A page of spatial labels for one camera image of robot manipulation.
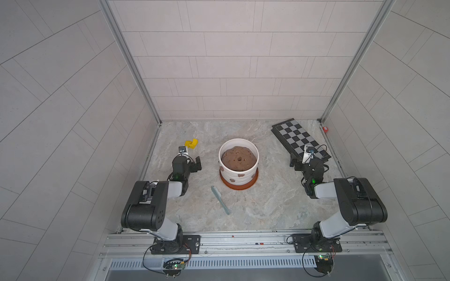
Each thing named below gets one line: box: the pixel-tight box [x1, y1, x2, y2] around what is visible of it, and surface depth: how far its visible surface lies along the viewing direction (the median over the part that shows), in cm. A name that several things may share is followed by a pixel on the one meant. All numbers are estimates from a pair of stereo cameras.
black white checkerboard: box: [270, 117, 332, 168], surface depth 106 cm
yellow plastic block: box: [184, 138, 199, 150], surface depth 107 cm
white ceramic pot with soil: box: [218, 138, 260, 186], surface depth 87 cm
